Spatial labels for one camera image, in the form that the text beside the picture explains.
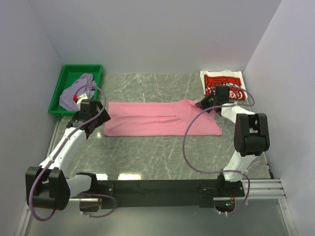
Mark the pink t-shirt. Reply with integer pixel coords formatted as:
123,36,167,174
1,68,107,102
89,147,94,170
102,98,223,137

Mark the folded red white Coca-Cola t-shirt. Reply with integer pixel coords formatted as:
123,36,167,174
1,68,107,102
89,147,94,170
199,70,248,100

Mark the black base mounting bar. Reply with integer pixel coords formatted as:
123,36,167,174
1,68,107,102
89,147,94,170
79,178,244,212

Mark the green plastic bin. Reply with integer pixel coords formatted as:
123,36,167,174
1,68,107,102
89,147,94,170
48,64,103,117

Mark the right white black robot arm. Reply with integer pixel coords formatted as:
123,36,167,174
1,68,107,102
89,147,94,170
195,85,270,196

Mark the lavender t-shirt in bin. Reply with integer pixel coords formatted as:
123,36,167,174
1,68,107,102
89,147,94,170
59,73,96,111

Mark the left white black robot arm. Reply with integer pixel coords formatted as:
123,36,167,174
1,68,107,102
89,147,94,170
25,99,110,210

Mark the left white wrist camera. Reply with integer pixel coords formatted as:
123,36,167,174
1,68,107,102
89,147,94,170
73,93,89,104

